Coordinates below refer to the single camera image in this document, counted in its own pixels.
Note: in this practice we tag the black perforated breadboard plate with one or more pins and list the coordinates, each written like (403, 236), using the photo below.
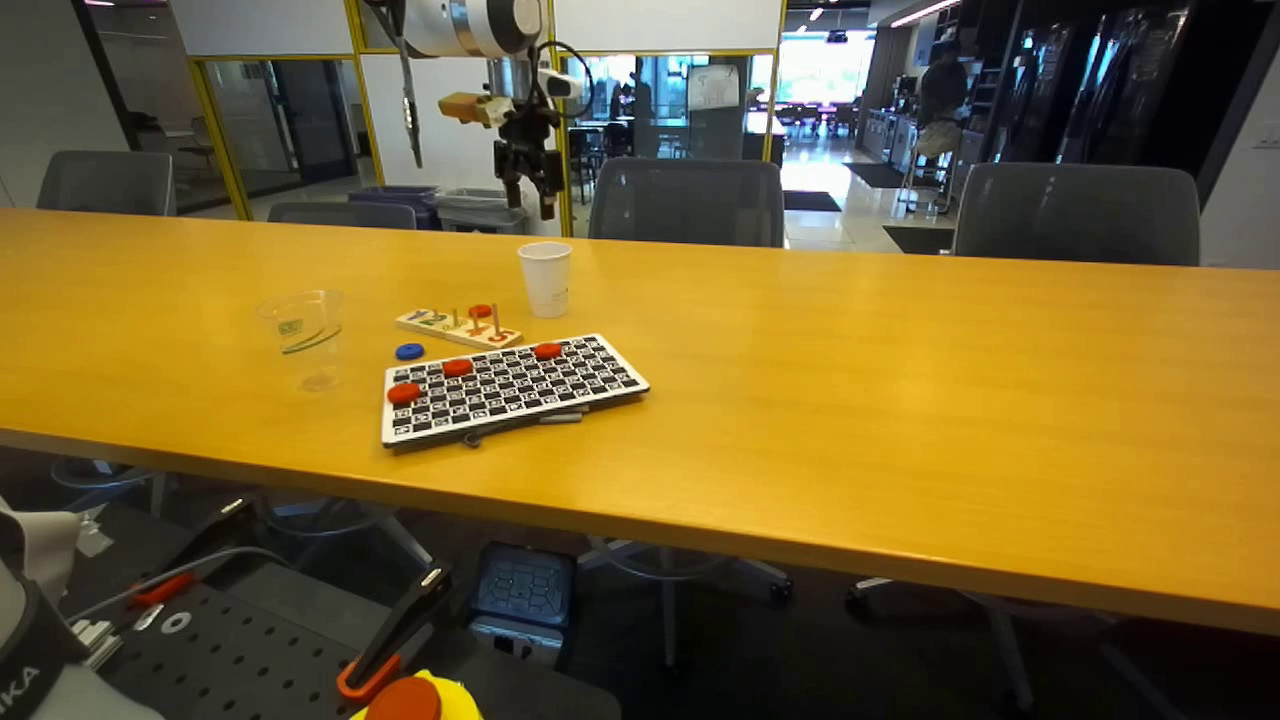
(253, 652)

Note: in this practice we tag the yellow framed glass partition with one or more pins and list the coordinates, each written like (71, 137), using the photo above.
(222, 132)

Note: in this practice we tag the yellow red emergency stop button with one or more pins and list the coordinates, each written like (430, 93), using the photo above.
(422, 702)

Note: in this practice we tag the black white checker calibration board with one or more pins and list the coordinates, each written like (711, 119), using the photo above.
(533, 385)

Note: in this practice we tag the black orange bar clamp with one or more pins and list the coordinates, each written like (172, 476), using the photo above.
(394, 640)
(222, 525)

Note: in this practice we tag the wooden number peg board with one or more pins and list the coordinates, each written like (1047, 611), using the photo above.
(441, 326)

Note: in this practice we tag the small silver washer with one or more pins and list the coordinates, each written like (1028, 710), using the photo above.
(176, 623)

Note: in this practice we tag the black office chair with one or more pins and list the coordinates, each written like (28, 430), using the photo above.
(670, 584)

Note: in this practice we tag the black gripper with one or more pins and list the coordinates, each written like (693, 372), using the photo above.
(524, 130)

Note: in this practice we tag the dark office chair base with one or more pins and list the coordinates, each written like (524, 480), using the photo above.
(1010, 652)

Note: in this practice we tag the grey office chair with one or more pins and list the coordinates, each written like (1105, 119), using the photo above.
(106, 183)
(481, 212)
(354, 210)
(684, 200)
(1076, 210)

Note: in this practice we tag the white paper cup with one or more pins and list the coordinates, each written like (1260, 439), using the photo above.
(544, 280)

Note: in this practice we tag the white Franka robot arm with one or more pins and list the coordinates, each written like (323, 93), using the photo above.
(455, 25)

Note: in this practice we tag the grey mesh box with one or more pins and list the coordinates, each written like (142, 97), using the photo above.
(523, 601)

